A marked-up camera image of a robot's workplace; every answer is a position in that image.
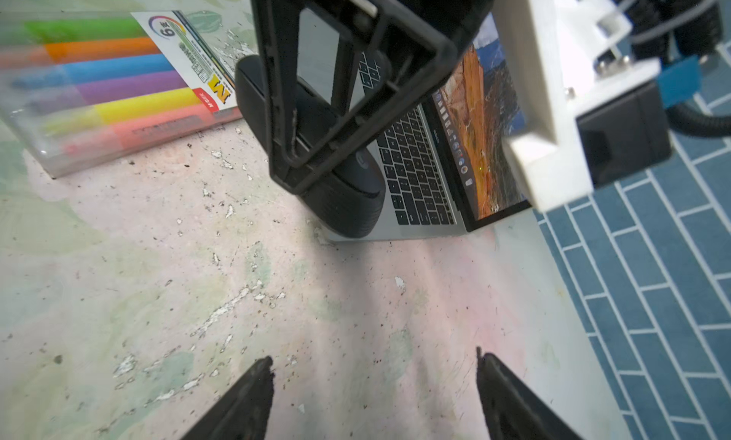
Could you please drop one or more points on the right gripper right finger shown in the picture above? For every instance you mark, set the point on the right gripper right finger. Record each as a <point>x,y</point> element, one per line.
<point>511,409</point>

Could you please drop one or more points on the silver laptop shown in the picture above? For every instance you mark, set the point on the silver laptop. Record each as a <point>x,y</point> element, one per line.
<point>443,161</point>

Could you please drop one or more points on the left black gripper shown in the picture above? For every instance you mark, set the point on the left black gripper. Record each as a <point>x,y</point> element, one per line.
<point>371,60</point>

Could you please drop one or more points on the black wireless mouse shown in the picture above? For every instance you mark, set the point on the black wireless mouse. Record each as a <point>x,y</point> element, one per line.
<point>350,199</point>

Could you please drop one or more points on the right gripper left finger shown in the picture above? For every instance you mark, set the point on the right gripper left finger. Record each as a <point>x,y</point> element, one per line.
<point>244,410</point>

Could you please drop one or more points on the pack of coloured highlighters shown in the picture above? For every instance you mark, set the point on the pack of coloured highlighters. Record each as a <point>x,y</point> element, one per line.
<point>81,89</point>

